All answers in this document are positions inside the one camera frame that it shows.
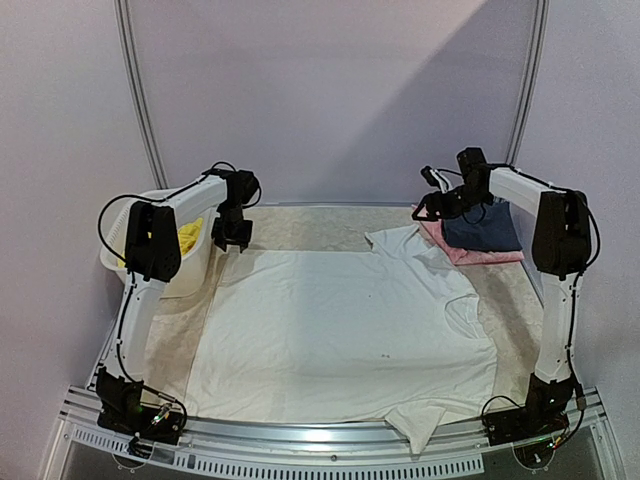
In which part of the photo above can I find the right aluminium frame post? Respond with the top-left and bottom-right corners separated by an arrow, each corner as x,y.
505,0 -> 550,165

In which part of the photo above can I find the white t-shirt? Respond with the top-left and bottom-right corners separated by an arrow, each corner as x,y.
186,226 -> 497,453

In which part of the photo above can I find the folded navy blue garment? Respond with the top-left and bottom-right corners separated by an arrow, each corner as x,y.
441,200 -> 522,253

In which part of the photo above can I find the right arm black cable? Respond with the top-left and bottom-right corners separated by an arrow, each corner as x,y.
462,189 -> 601,274

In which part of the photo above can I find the left aluminium frame post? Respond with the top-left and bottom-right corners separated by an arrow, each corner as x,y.
113,0 -> 169,188

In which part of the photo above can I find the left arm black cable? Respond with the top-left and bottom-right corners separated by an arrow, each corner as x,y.
97,160 -> 236,261

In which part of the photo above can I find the aluminium frame post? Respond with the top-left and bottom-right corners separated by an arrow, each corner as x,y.
113,0 -> 169,188
505,0 -> 550,165

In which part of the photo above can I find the white plastic laundry basket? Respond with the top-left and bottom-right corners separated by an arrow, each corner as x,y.
99,185 -> 226,298

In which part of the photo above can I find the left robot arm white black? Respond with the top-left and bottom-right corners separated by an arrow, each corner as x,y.
96,162 -> 262,406

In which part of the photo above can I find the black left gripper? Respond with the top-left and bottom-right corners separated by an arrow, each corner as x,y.
211,201 -> 253,250

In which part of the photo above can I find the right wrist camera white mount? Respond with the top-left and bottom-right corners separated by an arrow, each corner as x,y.
420,166 -> 453,193

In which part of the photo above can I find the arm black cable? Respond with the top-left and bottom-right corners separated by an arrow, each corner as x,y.
462,189 -> 601,274
97,160 -> 236,261

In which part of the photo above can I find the yellow garment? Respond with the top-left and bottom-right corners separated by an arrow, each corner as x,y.
116,216 -> 205,267

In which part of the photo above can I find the front aluminium rail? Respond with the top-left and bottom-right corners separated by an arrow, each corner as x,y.
43,387 -> 625,479

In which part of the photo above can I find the folded pink garment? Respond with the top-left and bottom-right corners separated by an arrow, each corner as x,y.
418,220 -> 524,266

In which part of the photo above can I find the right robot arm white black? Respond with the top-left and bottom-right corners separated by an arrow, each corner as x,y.
412,147 -> 595,436

